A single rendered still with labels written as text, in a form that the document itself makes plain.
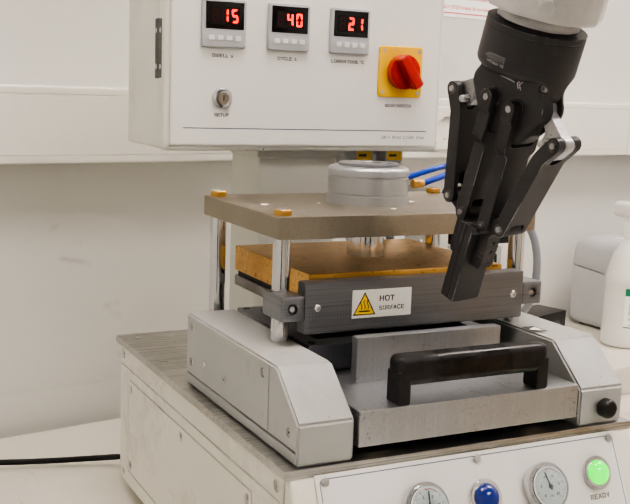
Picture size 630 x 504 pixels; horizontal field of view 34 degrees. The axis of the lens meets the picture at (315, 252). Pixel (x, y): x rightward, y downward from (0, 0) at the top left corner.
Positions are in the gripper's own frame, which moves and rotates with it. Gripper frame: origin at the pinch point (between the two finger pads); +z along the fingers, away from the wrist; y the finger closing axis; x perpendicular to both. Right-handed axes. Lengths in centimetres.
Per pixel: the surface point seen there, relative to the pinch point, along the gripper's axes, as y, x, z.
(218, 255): -23.5, -9.0, 11.3
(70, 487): -34, -18, 47
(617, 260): -41, 83, 35
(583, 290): -51, 90, 48
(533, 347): 5.1, 5.1, 6.5
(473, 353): 4.1, -1.0, 6.4
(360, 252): -14.6, 1.2, 7.5
